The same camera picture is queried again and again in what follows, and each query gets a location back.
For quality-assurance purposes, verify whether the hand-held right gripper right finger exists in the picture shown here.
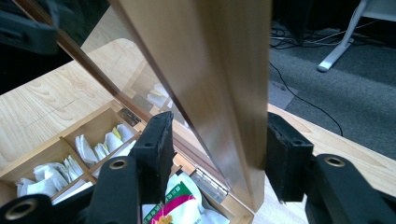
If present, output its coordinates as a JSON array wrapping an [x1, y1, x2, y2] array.
[[264, 112, 315, 203]]

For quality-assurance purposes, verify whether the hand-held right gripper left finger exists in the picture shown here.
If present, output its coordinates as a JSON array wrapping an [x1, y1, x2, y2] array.
[[129, 111, 177, 205]]

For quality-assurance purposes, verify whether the wooden tea box with lid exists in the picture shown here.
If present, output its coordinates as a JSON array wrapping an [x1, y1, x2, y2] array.
[[0, 0, 272, 224]]

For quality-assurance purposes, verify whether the pile of white tea bags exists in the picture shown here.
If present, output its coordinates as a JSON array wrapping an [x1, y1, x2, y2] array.
[[15, 154, 86, 199], [74, 123, 135, 166]]

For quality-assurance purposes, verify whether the green pink white packet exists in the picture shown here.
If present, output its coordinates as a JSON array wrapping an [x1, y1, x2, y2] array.
[[142, 172, 232, 224]]

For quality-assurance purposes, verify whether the white desk leg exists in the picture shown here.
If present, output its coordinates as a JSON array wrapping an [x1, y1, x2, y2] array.
[[317, 0, 370, 74]]

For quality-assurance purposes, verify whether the white desk top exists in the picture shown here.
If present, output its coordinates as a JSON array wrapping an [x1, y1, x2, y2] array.
[[361, 0, 396, 23]]

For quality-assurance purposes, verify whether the black floor cable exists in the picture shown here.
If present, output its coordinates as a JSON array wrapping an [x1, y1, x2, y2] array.
[[268, 61, 345, 138]]

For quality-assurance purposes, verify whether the bundle of floor cables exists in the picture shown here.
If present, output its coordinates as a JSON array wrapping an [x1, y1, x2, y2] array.
[[270, 19, 379, 50]]

